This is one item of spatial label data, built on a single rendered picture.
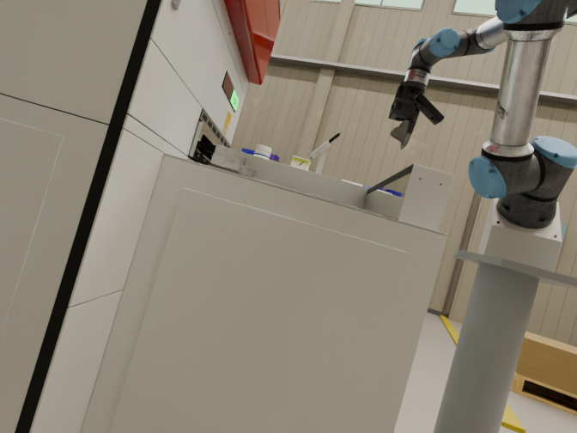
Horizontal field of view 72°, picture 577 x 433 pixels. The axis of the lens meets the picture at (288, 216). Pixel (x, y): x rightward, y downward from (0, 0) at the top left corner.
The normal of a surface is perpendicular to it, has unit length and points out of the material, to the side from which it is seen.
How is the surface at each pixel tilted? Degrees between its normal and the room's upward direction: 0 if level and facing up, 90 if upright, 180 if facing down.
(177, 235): 90
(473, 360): 90
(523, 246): 90
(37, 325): 90
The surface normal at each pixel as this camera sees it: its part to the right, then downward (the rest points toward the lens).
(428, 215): -0.01, -0.04
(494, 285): -0.67, -0.22
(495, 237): -0.29, -0.11
